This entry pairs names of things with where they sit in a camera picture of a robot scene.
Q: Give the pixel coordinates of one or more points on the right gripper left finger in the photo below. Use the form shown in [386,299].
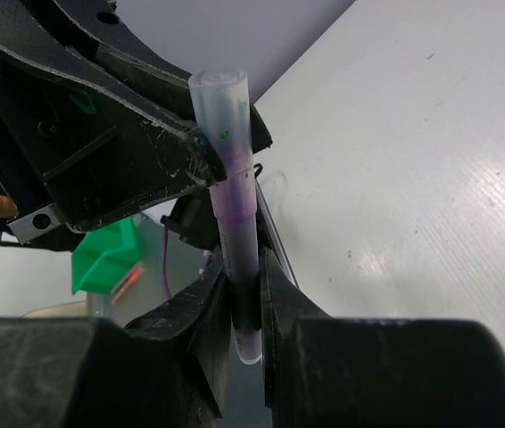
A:
[186,343]

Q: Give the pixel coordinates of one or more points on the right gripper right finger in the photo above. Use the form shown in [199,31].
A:
[283,306]

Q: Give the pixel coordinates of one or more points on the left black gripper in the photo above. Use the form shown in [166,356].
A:
[57,165]

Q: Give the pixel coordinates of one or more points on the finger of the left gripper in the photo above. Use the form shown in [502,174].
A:
[120,82]

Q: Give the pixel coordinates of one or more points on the purple highlighter pen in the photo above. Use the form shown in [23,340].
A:
[239,244]

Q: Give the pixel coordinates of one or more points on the clear pen cap pink tint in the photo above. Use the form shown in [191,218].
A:
[222,111]

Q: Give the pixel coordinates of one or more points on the green plastic bin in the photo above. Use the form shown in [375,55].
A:
[104,257]

